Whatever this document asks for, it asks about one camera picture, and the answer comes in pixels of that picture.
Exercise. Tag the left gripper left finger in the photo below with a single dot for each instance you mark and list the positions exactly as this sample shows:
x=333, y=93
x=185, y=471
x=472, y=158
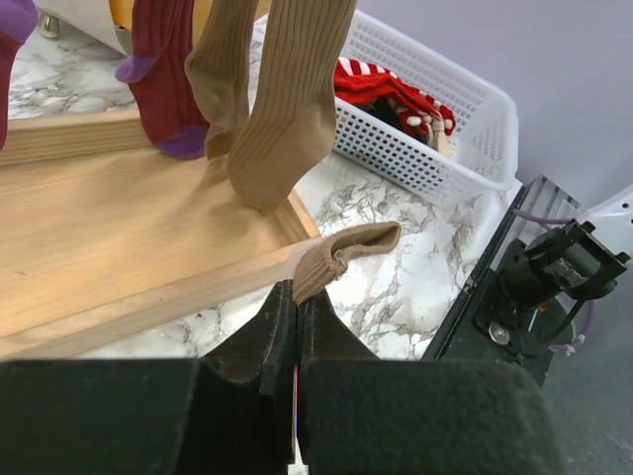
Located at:
x=228, y=412

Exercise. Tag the toy drawer cabinet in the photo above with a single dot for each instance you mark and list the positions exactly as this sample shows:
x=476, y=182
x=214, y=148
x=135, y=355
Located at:
x=92, y=17

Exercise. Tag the maroon striped sock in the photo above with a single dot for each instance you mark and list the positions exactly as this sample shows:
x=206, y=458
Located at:
x=19, y=19
x=155, y=74

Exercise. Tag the white plastic basket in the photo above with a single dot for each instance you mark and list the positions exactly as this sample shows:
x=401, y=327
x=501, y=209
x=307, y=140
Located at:
x=480, y=155

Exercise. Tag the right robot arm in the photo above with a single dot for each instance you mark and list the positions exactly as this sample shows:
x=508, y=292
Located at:
x=578, y=252

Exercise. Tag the brown ribbed sock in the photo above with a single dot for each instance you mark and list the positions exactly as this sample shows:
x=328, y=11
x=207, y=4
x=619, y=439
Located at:
x=218, y=71
x=292, y=124

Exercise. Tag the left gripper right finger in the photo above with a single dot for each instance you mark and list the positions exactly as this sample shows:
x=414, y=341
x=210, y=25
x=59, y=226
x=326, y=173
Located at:
x=359, y=414

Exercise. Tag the wooden hanger rack stand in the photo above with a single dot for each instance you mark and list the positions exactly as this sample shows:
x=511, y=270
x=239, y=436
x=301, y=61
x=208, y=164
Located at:
x=103, y=237

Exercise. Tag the red white striped sock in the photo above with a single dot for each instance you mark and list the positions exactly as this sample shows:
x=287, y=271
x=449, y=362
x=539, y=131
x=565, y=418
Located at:
x=362, y=83

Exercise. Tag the beige brown striped sock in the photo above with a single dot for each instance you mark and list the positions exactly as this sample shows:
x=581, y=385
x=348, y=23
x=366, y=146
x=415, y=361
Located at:
x=328, y=259

